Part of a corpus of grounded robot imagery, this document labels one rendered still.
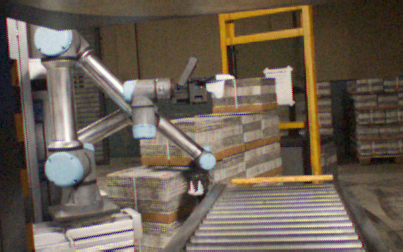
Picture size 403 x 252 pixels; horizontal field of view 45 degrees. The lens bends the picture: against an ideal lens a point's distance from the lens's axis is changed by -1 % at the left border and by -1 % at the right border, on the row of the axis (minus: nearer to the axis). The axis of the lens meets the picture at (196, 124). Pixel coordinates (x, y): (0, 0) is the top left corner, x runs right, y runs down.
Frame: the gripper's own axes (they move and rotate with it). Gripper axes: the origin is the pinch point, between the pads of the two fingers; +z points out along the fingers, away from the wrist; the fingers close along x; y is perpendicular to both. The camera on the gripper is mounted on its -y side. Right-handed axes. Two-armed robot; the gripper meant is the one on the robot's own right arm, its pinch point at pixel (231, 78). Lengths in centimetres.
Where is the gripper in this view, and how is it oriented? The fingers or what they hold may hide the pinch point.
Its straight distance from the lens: 162.2
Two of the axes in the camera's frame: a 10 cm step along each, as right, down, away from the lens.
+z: 10.0, -0.7, -0.4
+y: 0.6, 9.9, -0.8
